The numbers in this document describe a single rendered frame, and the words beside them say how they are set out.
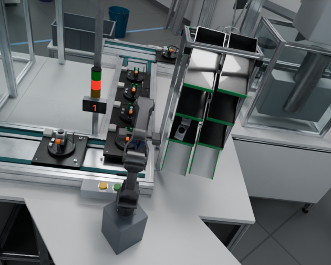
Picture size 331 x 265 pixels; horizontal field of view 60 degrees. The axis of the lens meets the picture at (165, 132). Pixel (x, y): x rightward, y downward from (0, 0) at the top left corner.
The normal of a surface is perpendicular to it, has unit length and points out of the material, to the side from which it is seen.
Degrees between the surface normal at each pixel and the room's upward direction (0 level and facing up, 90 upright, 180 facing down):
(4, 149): 0
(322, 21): 90
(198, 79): 25
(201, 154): 45
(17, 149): 0
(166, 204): 0
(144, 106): 8
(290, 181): 90
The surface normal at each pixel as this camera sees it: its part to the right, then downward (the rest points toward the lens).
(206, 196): 0.19, -0.75
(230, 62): 0.11, -0.41
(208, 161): 0.02, -0.09
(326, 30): 0.01, 0.65
